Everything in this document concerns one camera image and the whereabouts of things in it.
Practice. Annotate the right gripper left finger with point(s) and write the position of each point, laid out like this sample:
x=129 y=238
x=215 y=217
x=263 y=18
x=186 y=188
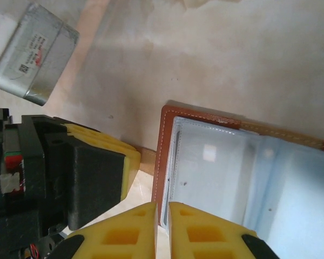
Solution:
x=118 y=237

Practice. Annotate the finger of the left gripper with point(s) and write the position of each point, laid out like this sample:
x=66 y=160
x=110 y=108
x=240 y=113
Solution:
x=97 y=183
x=97 y=136

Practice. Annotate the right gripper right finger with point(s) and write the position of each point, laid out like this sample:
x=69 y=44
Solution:
x=213 y=237

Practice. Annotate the brown leather card holder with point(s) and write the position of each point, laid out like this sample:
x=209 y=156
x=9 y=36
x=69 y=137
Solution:
x=162 y=151

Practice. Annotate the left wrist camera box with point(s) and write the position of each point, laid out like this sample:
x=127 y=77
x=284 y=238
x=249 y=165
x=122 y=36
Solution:
x=35 y=54

